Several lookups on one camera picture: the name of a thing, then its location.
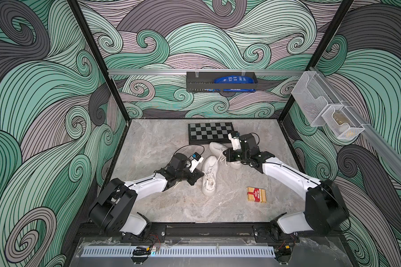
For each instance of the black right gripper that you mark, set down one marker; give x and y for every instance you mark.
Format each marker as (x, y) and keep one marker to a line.
(230, 153)

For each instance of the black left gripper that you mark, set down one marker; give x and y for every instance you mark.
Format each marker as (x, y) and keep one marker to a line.
(195, 175)

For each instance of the white knit shoe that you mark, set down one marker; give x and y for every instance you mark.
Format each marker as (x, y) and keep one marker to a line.
(209, 180)
(217, 149)

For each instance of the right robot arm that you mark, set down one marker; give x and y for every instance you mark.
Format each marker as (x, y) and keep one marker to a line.
(325, 209)

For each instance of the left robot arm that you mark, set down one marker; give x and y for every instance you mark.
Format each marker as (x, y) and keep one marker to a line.
(111, 211)

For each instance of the black grey chessboard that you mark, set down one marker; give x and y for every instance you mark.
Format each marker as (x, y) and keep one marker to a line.
(205, 133)

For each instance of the red yellow matchbox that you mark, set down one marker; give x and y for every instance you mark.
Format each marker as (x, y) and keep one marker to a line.
(256, 195)

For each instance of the blue oval object in tray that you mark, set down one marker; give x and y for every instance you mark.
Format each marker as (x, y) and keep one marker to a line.
(234, 80)

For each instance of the clear plastic bin large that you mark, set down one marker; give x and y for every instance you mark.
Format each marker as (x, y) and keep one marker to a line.
(310, 95)

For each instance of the clear plastic bin small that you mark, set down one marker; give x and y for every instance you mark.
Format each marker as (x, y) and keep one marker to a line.
(342, 122)

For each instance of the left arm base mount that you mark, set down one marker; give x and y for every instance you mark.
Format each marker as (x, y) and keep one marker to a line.
(154, 233)

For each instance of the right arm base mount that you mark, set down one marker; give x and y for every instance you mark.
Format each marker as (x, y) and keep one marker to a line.
(267, 233)

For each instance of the black wall tray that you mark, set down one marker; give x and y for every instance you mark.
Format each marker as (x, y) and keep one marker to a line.
(204, 82)

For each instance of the white slotted cable duct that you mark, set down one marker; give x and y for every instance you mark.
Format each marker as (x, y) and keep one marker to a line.
(184, 251)

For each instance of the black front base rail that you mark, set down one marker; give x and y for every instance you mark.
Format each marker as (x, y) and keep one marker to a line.
(198, 230)

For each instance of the aluminium rail back wall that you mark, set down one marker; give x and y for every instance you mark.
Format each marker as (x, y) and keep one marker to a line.
(178, 72)

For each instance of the aluminium rail wall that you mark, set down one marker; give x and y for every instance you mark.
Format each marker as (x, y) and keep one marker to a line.
(386, 152)
(178, 72)

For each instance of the aluminium rail right wall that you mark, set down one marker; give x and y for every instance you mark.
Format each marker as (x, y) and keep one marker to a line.
(386, 152)

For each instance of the black corner frame post right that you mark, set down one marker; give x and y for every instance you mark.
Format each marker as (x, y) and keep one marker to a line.
(326, 39)

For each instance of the black corner frame post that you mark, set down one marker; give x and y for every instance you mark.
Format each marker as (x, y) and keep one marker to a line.
(84, 27)
(326, 39)

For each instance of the black corner frame post left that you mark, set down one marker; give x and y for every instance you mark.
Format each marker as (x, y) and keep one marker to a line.
(84, 27)

